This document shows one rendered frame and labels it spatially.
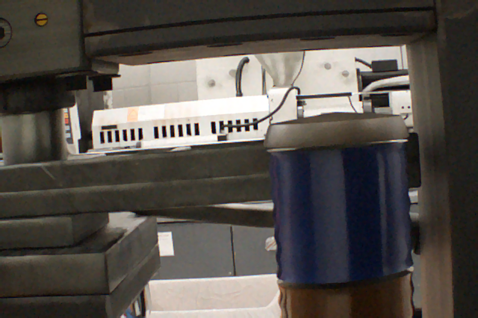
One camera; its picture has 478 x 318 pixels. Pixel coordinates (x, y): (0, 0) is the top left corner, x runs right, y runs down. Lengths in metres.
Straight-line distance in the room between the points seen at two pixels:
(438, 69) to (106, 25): 0.16
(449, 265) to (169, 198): 0.14
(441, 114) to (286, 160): 0.22
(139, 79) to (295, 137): 6.85
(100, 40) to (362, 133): 0.23
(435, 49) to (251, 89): 5.12
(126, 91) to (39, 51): 6.63
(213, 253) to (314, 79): 1.17
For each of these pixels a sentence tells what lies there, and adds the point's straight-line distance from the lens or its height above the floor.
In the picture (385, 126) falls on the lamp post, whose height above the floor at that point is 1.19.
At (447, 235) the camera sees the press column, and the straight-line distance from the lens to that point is 0.47.
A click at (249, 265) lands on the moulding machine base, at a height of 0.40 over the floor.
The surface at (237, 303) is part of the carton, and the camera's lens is 3.31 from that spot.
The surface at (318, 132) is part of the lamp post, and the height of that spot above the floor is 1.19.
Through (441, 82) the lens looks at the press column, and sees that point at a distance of 0.46.
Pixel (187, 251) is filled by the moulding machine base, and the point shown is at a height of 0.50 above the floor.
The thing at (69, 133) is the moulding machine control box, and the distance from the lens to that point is 5.04.
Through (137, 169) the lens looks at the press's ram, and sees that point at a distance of 0.48.
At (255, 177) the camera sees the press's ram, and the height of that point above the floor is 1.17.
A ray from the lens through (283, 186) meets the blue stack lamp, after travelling 0.25.
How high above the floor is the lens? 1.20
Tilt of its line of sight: 3 degrees down
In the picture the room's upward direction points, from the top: 5 degrees counter-clockwise
